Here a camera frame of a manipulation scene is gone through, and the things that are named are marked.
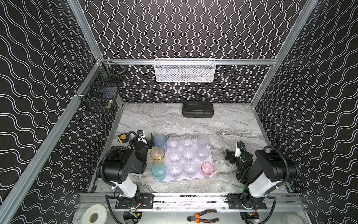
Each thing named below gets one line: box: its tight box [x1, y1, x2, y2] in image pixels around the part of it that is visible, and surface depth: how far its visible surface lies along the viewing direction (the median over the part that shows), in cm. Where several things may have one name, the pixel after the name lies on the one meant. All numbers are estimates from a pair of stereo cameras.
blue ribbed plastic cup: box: [152, 133, 168, 153], surface depth 90 cm
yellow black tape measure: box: [117, 133, 130, 144], surface depth 98 cm
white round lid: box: [286, 214, 304, 224], surface depth 69 cm
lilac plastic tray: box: [153, 139, 216, 182], surface depth 87 cm
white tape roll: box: [81, 203, 108, 224], surface depth 72 cm
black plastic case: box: [181, 100, 214, 119], surface depth 112 cm
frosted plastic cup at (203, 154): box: [196, 147, 210, 161], surface depth 88 cm
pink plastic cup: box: [200, 161, 215, 178], surface depth 85 cm
